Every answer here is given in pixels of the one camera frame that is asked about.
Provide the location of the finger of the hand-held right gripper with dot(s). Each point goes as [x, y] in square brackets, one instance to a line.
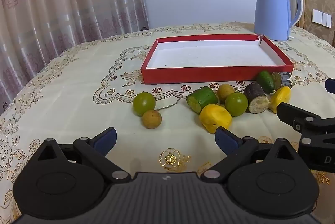
[330, 85]
[289, 111]

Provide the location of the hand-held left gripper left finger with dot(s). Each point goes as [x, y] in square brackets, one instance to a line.
[107, 139]

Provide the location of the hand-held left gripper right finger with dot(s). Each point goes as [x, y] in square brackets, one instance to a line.
[225, 141]

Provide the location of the small yellow fruit piece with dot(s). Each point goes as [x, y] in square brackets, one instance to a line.
[281, 95]

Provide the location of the large yellow fruit piece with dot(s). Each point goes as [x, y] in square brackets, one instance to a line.
[214, 117]

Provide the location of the dark purple fruit piece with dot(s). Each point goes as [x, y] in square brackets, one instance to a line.
[285, 78]

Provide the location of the round green fruit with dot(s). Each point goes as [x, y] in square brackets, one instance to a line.
[236, 105]
[143, 103]

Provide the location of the small green fruit piece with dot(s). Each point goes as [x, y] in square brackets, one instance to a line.
[265, 80]

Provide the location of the green cylinder fruit piece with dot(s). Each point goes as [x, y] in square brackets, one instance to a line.
[205, 97]

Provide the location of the brown longan with stem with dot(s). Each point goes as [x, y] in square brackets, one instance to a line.
[151, 119]

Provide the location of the red shallow cardboard box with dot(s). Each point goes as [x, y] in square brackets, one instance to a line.
[196, 74]

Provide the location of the blue electric kettle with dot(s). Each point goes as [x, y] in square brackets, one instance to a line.
[272, 12]

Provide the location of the pink floral curtain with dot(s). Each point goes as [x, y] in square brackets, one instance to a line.
[65, 4]

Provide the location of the white wall switch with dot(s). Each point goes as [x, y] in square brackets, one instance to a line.
[321, 17]

